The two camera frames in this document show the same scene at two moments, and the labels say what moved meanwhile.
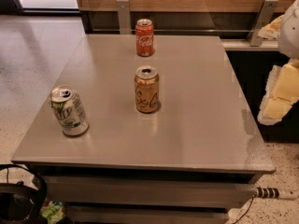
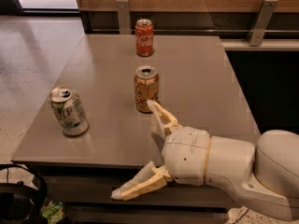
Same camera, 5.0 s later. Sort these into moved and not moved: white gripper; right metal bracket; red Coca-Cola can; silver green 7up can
Moved: white gripper
Not moved: right metal bracket; red Coca-Cola can; silver green 7up can
